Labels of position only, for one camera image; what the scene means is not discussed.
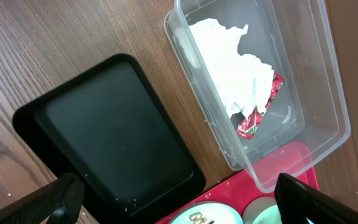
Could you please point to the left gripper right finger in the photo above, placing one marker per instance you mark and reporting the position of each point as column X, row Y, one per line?
column 299, row 203

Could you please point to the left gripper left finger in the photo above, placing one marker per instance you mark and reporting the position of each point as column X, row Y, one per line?
column 58, row 202

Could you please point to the mint green bowl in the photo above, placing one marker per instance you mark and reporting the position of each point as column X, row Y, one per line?
column 263, row 210

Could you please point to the red snack wrapper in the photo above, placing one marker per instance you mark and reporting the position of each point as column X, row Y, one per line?
column 248, row 126

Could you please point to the white napkin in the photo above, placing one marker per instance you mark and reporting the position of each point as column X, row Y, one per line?
column 243, row 82

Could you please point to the clear plastic waste bin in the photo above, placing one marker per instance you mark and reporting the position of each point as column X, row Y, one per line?
column 307, row 119

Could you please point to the red serving tray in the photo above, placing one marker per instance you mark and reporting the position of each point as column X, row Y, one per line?
column 239, row 190

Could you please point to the light blue plate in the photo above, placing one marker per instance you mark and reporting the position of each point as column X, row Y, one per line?
column 219, row 212

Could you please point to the black plastic tray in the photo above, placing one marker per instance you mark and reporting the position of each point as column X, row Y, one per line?
column 109, row 127

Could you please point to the food scraps on plate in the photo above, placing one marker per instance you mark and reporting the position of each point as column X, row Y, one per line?
column 198, row 218

